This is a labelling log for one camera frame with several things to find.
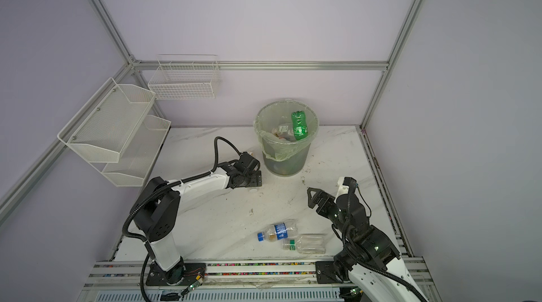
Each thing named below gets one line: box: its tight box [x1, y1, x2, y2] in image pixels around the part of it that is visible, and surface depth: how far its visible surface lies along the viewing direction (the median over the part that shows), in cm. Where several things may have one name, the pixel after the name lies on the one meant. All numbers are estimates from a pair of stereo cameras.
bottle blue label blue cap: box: [256, 218, 299, 243], surface depth 81 cm
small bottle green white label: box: [271, 123, 295, 140], surface depth 92 cm
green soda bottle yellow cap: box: [291, 110, 309, 141], surface depth 88 cm
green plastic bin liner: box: [252, 99, 319, 161], surface depth 89 cm
